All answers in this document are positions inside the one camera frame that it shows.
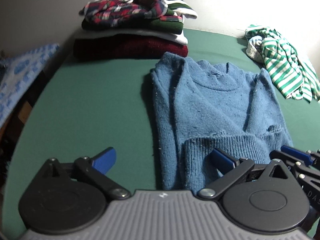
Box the blue knit sweater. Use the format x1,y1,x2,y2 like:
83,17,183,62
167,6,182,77
151,53,292,192

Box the green mat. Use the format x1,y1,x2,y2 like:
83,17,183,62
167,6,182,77
2,30,319,239

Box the green white striped crumpled shirt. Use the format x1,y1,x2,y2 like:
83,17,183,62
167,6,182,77
245,25,319,102

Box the light blue small garment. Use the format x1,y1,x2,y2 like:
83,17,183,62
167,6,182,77
246,35,264,63

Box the dark red folded sweater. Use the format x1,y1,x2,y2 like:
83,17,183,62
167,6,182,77
73,34,188,61

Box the blue white patterned towel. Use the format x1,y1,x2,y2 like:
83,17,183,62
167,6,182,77
1,43,59,125

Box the green white striped folded shirt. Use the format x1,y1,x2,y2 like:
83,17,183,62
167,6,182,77
81,0,197,34

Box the plaid flannel shirt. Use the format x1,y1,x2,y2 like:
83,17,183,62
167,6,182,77
79,0,183,28

